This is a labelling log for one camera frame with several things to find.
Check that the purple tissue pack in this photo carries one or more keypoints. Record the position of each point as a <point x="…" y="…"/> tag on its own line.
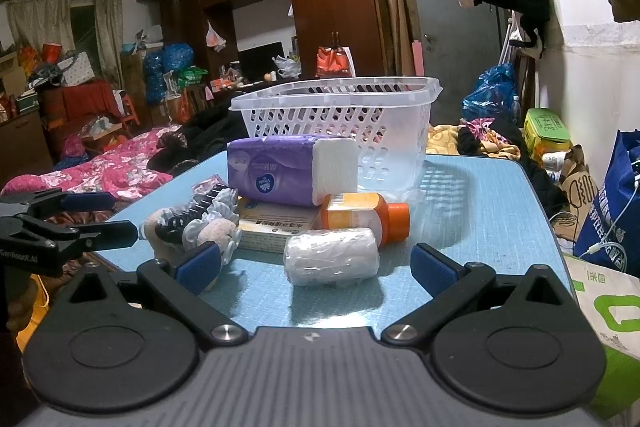
<point x="280" y="167"/>

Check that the brown paper bag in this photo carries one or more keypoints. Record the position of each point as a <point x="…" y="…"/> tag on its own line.
<point x="580" y="187"/>

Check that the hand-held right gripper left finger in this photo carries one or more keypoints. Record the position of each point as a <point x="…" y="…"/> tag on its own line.
<point x="200" y="264"/>

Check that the green box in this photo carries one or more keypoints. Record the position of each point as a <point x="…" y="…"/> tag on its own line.
<point x="545" y="127"/>

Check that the wooden planks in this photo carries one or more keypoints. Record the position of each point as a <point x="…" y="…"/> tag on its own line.
<point x="392" y="17"/>

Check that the blue net bags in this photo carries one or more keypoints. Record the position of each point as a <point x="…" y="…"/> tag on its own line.
<point x="165" y="67"/>

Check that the orange bottle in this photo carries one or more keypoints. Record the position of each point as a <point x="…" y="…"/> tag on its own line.
<point x="360" y="212"/>

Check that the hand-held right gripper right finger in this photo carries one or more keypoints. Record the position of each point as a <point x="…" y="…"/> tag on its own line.
<point x="432" y="267"/>

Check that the red white plastic bag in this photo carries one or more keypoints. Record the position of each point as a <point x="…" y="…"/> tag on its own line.
<point x="332" y="59"/>

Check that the pink plastic bag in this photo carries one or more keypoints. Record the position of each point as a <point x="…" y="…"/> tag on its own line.
<point x="215" y="37"/>

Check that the bagged plush hair accessories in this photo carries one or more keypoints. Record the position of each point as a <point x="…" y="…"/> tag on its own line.
<point x="200" y="217"/>

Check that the white green paper bag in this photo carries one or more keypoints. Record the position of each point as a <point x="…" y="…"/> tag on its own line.
<point x="615" y="307"/>

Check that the grey door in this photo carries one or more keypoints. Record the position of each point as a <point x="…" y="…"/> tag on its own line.
<point x="440" y="17"/>

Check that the metal tripod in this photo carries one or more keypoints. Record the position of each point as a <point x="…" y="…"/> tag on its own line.
<point x="510" y="39"/>

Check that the black monitor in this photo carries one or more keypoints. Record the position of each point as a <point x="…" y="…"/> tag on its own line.
<point x="257" y="62"/>

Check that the red cloth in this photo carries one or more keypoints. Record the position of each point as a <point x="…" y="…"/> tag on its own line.
<point x="85" y="99"/>

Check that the yellow box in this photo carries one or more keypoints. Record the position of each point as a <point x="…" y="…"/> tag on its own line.
<point x="270" y="229"/>

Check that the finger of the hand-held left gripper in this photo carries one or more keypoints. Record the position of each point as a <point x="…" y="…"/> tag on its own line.
<point x="107" y="232"/>
<point x="87" y="201"/>

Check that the clear plastic basket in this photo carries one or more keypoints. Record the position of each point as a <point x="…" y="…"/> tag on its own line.
<point x="390" y="147"/>

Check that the pink floral blanket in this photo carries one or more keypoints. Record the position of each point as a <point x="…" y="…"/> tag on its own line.
<point x="100" y="172"/>

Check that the white roll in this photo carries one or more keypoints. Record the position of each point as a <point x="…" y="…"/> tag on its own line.
<point x="325" y="254"/>

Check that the blue plastic bag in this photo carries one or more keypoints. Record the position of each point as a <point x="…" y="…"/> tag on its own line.
<point x="492" y="92"/>

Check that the green plastic crate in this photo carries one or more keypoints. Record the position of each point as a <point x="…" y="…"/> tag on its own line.
<point x="190" y="77"/>

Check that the yellow floral blanket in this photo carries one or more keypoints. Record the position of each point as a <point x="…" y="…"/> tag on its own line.
<point x="442" y="139"/>

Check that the blue tote bag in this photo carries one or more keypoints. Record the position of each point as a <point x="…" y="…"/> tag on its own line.
<point x="615" y="207"/>

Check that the beige curtain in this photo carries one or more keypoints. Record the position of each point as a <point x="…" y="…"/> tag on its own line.
<point x="40" y="22"/>
<point x="109" y="32"/>

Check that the pile of black clothes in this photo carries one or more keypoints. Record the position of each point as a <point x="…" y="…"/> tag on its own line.
<point x="210" y="127"/>

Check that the pink board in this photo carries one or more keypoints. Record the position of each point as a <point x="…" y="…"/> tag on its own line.
<point x="418" y="57"/>

